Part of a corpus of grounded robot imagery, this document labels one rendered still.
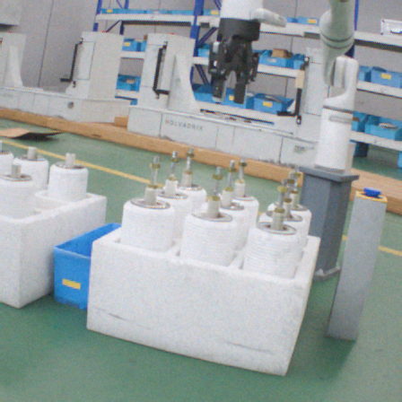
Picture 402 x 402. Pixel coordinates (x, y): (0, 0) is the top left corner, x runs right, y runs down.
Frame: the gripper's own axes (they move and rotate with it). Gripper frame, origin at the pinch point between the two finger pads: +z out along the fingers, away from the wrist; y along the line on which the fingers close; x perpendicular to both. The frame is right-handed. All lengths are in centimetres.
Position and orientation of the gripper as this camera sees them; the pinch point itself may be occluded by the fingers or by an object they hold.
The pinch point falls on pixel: (230, 95)
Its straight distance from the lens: 106.1
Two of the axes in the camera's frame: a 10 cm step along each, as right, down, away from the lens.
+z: -1.4, 9.7, 1.9
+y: -5.6, 0.8, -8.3
